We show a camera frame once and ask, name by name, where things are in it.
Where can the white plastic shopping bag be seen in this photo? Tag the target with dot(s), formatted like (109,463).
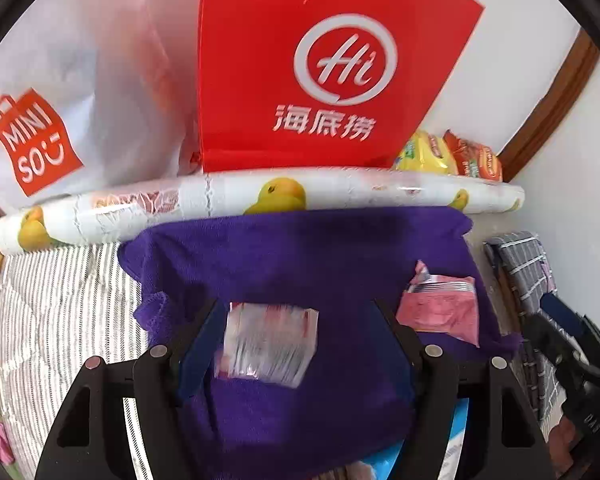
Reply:
(105,85)

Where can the purple towel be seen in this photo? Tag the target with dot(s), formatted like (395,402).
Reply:
(305,270)

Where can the grey plaid cloth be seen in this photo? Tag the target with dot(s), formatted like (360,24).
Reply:
(520,260)

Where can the red paper bag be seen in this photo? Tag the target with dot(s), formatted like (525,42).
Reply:
(260,60)

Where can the brown wooden frame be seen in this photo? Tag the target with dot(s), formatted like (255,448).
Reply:
(555,105)

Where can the pink snack packet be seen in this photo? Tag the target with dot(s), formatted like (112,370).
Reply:
(440,310)

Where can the yellow snack bag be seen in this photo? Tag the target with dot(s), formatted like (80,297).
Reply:
(425,155)

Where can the blue tissue pack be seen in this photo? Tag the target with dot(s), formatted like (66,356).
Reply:
(457,420)

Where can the red snack bag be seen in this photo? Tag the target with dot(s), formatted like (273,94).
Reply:
(475,160)

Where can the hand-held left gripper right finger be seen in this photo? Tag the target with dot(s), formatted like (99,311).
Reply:
(399,360)

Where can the red white snack packet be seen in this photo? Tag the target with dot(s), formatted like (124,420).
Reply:
(267,345)

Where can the duck print paper roll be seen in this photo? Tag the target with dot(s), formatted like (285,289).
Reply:
(220,195)

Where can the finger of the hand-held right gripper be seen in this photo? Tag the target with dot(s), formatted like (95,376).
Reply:
(547,340)
(560,310)

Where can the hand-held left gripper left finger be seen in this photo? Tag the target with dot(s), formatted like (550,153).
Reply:
(200,352)

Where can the striped bed sheet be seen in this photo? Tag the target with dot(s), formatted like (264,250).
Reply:
(55,310)

